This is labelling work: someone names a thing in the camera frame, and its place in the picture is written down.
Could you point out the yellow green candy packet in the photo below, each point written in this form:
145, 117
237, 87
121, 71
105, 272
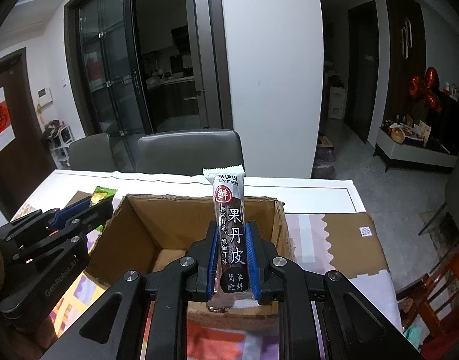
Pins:
102, 195

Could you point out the brown wooden door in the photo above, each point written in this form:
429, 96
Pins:
26, 162

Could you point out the wall intercom panel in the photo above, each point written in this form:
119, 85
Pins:
44, 97

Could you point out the white low cabinet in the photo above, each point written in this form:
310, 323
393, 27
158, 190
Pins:
395, 155

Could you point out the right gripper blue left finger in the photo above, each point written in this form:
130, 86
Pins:
201, 284

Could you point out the teal cloth on chair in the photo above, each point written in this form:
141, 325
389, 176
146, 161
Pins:
415, 334

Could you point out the colourful patterned tablecloth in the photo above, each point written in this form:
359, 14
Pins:
156, 255

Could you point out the red wooden chair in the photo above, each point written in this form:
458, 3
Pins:
434, 299

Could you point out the red fu door poster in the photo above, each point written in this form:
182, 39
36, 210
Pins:
7, 135

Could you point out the black sliding glass door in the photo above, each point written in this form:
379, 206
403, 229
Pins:
139, 67

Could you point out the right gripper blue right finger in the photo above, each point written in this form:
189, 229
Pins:
263, 262

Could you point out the grey dining chair left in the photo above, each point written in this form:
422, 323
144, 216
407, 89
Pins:
92, 153

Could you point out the red foil balloons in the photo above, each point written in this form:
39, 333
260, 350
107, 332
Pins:
426, 87

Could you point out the dark brown fruit leather bar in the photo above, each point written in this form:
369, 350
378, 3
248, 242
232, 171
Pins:
232, 284

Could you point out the white shoe rack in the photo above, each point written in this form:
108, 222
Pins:
58, 136

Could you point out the fruit basket on cabinet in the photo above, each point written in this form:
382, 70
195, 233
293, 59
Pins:
397, 135

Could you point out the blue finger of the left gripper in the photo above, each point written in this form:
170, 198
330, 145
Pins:
86, 222
62, 216

